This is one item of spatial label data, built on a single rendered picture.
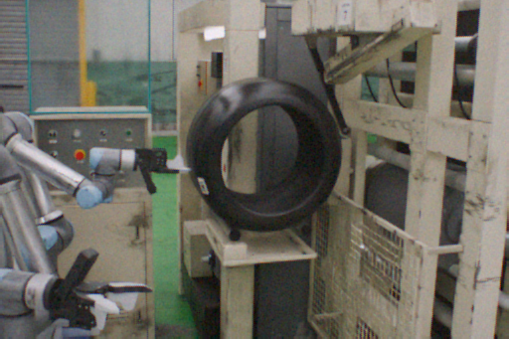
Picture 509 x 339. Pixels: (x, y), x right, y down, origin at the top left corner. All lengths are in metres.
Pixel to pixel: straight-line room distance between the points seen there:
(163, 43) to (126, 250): 8.61
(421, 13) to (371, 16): 0.15
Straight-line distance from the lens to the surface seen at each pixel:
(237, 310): 2.55
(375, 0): 1.81
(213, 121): 1.89
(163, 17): 11.11
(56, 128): 2.65
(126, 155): 1.95
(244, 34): 2.28
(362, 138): 2.45
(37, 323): 1.34
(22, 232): 1.38
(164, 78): 11.03
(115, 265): 2.77
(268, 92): 1.91
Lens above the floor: 1.55
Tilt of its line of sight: 10 degrees down
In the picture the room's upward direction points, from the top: 1 degrees clockwise
